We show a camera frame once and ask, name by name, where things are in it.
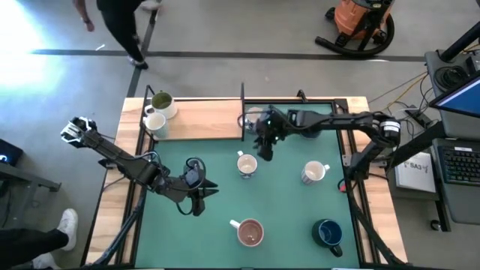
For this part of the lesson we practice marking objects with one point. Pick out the person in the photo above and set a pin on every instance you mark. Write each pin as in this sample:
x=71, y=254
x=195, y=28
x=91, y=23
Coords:
x=26, y=242
x=120, y=26

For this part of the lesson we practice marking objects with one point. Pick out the grey metal stand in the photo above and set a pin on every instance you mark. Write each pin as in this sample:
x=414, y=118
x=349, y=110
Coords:
x=30, y=180

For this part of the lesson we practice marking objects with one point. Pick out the grey equipment cart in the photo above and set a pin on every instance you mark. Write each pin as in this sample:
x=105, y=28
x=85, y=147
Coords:
x=465, y=206

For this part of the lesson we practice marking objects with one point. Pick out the red button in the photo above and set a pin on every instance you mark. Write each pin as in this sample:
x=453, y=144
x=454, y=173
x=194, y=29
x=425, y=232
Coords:
x=343, y=186

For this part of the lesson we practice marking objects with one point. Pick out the dark navy mug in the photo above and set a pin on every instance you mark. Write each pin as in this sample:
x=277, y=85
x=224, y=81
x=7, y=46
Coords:
x=327, y=233

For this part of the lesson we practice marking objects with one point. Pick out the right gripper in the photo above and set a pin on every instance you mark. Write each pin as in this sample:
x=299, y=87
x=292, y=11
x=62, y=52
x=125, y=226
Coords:
x=272, y=129

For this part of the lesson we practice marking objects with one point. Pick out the white mug green inside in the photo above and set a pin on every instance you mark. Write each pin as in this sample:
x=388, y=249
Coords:
x=162, y=102

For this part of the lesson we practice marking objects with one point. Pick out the black tablet device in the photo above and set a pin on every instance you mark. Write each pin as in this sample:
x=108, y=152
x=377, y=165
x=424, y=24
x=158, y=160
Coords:
x=9, y=153

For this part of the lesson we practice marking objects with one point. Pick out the black keyboard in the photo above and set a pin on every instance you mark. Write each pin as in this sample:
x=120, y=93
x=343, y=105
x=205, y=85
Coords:
x=461, y=165

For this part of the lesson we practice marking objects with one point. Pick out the blue-screen monitor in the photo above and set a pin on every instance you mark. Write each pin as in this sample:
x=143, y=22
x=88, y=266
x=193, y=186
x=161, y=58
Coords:
x=463, y=99

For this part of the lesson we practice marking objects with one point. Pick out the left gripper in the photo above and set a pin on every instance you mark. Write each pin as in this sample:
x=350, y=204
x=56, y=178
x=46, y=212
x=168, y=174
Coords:
x=187, y=189

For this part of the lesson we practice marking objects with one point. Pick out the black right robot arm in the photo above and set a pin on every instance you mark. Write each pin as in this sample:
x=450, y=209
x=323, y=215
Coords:
x=337, y=120

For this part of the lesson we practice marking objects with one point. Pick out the orange shop vacuum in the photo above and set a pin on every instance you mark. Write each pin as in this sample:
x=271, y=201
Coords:
x=352, y=18

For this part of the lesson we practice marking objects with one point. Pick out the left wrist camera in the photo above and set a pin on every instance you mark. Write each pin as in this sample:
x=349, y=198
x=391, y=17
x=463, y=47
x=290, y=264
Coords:
x=193, y=175

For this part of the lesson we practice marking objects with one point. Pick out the red white patterned mug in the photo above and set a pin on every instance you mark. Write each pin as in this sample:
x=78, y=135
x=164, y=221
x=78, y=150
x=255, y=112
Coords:
x=312, y=171

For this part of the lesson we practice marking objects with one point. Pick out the white mug red-brown inside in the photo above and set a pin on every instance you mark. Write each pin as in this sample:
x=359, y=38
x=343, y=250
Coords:
x=250, y=233

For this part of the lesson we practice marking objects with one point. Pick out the white shoe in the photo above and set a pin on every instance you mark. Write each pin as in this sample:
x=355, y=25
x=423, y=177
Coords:
x=45, y=261
x=68, y=227

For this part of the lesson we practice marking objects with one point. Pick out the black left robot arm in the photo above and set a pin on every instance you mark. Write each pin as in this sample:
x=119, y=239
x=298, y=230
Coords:
x=123, y=161

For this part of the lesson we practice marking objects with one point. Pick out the black power strip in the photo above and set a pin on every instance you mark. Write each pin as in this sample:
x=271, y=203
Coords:
x=418, y=117

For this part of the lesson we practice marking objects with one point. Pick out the green table mat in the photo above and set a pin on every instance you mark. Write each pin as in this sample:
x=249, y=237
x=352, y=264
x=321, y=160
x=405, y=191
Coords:
x=285, y=210

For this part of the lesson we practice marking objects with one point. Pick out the black monitor pole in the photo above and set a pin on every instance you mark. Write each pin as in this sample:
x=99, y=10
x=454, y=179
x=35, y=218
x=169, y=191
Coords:
x=459, y=45

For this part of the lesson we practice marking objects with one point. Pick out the wooden shelf black frame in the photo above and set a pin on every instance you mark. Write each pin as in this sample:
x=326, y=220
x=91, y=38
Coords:
x=210, y=120

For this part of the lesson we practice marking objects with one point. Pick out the green patterned mug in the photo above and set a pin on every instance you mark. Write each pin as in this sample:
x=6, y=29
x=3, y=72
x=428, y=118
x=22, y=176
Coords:
x=155, y=123

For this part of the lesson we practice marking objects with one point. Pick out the white labelled box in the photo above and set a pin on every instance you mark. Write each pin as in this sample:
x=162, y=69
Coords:
x=416, y=176

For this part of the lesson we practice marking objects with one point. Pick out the black table frame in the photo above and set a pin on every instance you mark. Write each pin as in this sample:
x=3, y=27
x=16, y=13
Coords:
x=318, y=101

